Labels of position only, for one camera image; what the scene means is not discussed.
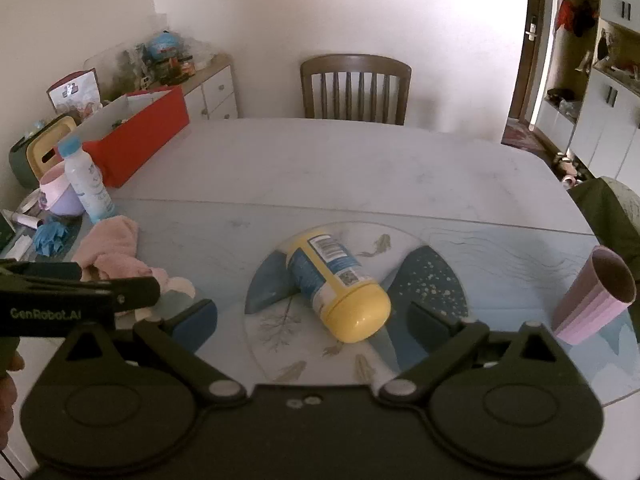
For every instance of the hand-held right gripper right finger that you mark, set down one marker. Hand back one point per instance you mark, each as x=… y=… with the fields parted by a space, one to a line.
x=424 y=322

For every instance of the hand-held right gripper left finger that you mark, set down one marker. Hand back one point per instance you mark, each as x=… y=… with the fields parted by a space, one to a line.
x=196 y=317

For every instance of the brown wooden door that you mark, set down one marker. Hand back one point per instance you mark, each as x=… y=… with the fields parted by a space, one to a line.
x=525 y=70

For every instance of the white red printed pouch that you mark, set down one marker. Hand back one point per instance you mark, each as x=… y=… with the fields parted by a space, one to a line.
x=75 y=91

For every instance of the blue crumpled glove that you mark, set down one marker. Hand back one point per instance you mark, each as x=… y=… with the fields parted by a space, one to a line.
x=50 y=237

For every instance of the red cloth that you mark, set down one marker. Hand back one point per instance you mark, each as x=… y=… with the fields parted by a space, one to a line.
x=566 y=12

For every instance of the white tube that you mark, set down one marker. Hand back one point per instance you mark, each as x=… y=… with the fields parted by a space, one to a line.
x=27 y=219

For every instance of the white shelving cabinet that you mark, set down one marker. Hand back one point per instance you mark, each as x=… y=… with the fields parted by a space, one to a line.
x=607 y=110

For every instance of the red open cardboard box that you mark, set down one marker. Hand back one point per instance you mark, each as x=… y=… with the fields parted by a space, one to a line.
x=145 y=140

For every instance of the white cabinet wooden top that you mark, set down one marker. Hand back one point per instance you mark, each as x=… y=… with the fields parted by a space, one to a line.
x=217 y=90

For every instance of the blue round toy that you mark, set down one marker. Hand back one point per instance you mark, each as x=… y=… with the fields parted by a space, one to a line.
x=166 y=44

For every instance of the small dark jar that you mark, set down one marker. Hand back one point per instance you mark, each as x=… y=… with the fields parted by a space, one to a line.
x=187 y=66

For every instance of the yellow bottle blue label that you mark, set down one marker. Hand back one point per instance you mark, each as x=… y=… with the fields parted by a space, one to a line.
x=345 y=305

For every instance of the pink ribbed cup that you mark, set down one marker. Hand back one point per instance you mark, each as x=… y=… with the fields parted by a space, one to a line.
x=585 y=305

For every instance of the green bin cream lid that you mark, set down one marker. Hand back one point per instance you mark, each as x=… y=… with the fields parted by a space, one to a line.
x=42 y=152

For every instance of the brown wooden slatted chair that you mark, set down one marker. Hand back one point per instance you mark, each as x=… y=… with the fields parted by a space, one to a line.
x=355 y=67

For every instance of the white bottle blue cap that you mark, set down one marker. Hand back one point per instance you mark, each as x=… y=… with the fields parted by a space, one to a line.
x=89 y=185

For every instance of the purple bowl pink rim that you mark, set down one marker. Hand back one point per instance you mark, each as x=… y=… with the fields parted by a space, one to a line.
x=62 y=197

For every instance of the pink towel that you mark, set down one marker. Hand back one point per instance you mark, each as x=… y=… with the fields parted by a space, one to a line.
x=110 y=245

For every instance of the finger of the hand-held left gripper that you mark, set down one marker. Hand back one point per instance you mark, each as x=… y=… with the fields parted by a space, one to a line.
x=45 y=270
x=135 y=292

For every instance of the person's left hand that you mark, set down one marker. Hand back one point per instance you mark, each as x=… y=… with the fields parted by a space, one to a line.
x=9 y=400

